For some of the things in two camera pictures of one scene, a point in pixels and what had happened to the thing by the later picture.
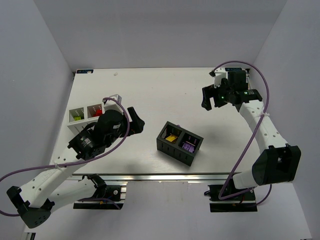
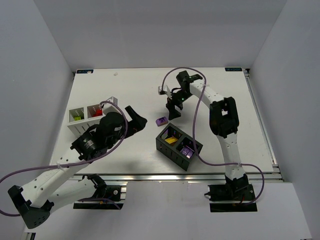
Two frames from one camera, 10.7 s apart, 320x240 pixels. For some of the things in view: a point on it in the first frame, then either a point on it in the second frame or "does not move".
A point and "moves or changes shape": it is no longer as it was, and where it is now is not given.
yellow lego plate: (171, 138) moves or changes shape
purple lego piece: (191, 148) -> (190, 154)
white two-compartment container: (79, 117) does not move
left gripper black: (131, 124) does not move
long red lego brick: (99, 112) does not move
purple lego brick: (186, 146) -> (185, 150)
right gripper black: (216, 94) -> (173, 104)
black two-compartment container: (178, 143) moves or changes shape
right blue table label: (233, 69) does not move
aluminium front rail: (169, 177) does not move
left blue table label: (84, 71) does not move
